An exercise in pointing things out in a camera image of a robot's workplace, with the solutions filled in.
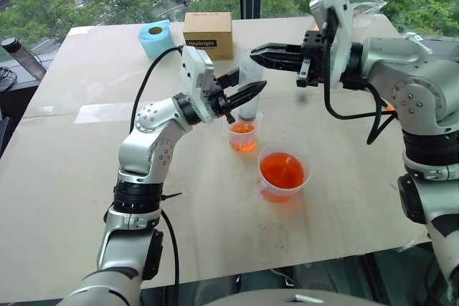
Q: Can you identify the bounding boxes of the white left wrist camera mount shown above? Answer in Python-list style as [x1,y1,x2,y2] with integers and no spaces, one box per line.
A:
[181,46,220,123]

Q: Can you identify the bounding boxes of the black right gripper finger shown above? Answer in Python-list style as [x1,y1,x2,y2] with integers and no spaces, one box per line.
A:
[249,42,305,59]
[255,55,305,72]

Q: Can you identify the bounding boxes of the small clear cup red liquid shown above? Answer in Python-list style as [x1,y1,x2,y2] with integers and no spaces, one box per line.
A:
[222,112,265,153]

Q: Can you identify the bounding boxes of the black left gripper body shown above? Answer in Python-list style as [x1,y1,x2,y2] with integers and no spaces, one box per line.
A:
[202,81,237,125]

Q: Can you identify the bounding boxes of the silver robot torso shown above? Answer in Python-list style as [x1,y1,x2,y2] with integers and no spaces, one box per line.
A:
[200,289,389,306]

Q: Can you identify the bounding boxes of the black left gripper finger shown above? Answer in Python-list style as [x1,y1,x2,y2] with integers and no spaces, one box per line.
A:
[215,68,241,89]
[226,80,268,111]

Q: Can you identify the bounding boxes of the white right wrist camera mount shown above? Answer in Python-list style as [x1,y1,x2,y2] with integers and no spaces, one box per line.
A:
[309,0,354,89]

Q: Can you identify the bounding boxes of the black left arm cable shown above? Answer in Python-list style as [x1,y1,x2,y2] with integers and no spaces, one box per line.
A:
[129,45,186,135]

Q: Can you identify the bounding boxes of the brown cardboard box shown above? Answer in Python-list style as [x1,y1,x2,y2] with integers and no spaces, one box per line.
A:
[182,11,235,62]

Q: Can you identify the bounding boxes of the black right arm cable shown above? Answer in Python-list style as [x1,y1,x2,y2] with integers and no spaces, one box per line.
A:
[321,10,399,146]

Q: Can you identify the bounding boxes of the clear plastic syringe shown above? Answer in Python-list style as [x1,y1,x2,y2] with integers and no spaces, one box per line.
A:
[239,49,265,123]

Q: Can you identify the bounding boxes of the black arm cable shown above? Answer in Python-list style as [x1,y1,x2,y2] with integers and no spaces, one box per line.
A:
[321,10,399,146]
[129,45,186,135]

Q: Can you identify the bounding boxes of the dark bottle with black cap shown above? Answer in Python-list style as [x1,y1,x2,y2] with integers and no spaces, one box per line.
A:
[1,37,48,80]

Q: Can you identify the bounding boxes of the dark side desk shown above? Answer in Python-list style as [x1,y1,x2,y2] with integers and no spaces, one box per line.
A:
[0,53,55,158]

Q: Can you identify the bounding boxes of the blue tissue paper roll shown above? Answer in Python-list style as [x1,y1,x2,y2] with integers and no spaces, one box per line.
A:
[138,19,174,59]

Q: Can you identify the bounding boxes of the large clear cup red liquid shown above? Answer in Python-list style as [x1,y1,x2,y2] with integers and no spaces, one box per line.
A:
[252,143,311,204]

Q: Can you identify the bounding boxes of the clear plastic bag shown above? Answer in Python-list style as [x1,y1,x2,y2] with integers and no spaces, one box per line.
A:
[346,0,389,28]

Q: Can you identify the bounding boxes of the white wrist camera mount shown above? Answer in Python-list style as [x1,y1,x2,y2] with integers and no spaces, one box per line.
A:
[181,46,220,123]
[309,0,354,89]

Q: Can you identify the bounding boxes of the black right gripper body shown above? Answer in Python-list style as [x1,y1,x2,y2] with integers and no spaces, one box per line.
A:
[296,29,333,88]

